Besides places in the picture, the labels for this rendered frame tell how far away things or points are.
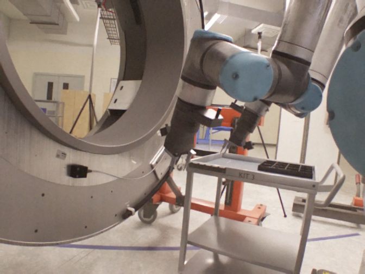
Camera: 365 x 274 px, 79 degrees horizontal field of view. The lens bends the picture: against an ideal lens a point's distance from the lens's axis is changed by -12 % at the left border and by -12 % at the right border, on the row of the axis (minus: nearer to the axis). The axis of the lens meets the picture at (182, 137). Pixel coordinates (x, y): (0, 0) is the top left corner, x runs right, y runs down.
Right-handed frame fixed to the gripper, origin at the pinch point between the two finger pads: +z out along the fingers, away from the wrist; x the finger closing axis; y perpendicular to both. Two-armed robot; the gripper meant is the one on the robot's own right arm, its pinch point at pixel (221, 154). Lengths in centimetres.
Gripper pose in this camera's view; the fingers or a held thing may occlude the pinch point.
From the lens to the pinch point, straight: 99.1
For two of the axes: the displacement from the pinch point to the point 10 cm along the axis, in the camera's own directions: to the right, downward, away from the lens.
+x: 4.5, 0.9, 8.9
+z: -4.8, 8.6, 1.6
